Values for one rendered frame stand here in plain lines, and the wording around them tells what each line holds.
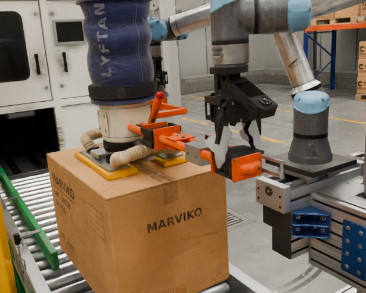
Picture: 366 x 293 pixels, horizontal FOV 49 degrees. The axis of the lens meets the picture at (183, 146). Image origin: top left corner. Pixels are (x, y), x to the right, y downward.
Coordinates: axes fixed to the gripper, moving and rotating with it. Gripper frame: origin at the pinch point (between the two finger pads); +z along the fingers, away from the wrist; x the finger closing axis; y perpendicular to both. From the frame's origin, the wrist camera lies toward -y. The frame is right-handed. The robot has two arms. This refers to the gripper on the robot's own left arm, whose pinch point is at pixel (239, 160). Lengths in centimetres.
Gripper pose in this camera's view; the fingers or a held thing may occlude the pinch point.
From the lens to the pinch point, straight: 87.2
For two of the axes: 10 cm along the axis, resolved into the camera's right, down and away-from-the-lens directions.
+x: -8.5, 1.8, -4.9
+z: 0.6, 9.6, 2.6
